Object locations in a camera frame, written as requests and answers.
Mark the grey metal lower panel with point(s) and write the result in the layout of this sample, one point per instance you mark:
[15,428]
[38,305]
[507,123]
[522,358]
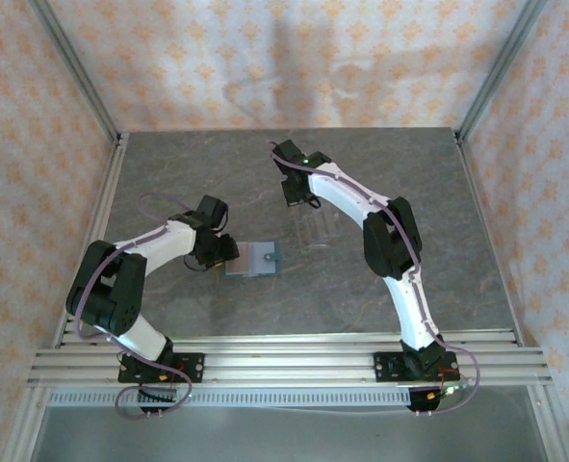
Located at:
[289,438]

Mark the aluminium cross rail beam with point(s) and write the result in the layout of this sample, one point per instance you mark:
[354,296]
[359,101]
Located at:
[289,366]

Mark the teal card holder wallet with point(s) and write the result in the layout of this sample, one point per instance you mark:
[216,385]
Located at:
[265,257]

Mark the aluminium table side rail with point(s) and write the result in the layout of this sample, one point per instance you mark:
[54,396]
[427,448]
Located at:
[102,216]
[486,231]

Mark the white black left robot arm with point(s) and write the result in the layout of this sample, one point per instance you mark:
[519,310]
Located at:
[163,245]

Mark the aluminium upright frame post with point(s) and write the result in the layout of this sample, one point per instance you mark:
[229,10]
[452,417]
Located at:
[498,72]
[79,72]

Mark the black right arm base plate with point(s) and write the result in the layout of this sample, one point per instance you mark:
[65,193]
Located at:
[385,368]

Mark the aluminium lower frame leg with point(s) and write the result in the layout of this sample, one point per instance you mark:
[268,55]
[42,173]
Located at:
[549,423]
[26,423]

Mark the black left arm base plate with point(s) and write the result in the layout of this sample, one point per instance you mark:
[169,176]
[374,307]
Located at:
[195,368]

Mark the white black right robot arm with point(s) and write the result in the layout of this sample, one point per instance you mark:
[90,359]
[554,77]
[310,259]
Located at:
[342,195]

